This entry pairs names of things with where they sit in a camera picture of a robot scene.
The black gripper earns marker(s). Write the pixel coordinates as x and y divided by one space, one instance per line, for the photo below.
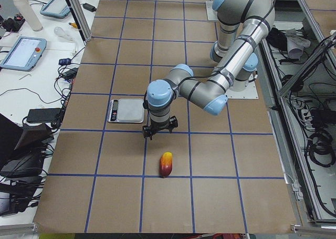
158 129

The red yellow mango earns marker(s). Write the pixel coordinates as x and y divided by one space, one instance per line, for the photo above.
166 164

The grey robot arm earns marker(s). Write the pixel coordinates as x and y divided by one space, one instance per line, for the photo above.
243 24

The silver digital kitchen scale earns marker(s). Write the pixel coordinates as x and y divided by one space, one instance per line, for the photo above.
126 111

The black flat device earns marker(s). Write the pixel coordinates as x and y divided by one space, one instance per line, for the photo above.
42 115

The clear light bulb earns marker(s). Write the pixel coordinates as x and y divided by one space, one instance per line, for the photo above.
58 31

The black power brick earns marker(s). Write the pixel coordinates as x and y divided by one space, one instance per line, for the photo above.
89 7

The white power strip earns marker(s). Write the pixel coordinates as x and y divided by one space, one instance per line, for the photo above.
303 112

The near teach pendant tablet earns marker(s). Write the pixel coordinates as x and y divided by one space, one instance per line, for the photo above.
25 54

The teach pendant tablet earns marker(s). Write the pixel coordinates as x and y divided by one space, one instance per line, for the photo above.
55 8
25 54

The far teach pendant tablet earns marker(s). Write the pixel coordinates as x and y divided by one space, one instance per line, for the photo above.
55 8

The grey cloth bundle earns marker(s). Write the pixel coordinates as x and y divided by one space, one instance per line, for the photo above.
295 44

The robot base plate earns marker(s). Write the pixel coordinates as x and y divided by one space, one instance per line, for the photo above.
243 89
211 14

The aluminium frame post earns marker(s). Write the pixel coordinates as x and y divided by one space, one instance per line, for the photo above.
80 20

